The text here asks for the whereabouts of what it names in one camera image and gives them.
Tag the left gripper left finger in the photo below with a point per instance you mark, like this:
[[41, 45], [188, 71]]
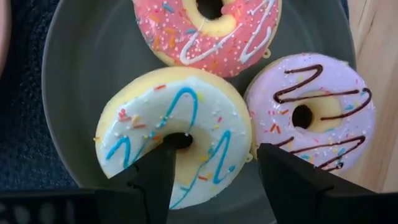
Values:
[[152, 193]]

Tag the large purple frosted donut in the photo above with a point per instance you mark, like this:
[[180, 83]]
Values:
[[267, 99]]

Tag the grey plate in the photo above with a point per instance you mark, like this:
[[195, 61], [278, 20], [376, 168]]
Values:
[[93, 77]]

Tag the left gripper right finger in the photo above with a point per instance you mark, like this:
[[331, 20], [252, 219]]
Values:
[[292, 193]]

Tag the large pink frosted donut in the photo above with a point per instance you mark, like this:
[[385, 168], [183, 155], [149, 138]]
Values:
[[174, 31]]

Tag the dark round woven placemat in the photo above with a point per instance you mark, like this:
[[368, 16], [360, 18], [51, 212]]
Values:
[[25, 109]]

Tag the pink plate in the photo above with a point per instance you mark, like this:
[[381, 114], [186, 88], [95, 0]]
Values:
[[3, 31]]

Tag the large white blue-drizzled donut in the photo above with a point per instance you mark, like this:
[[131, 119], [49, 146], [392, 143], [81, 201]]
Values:
[[149, 109]]

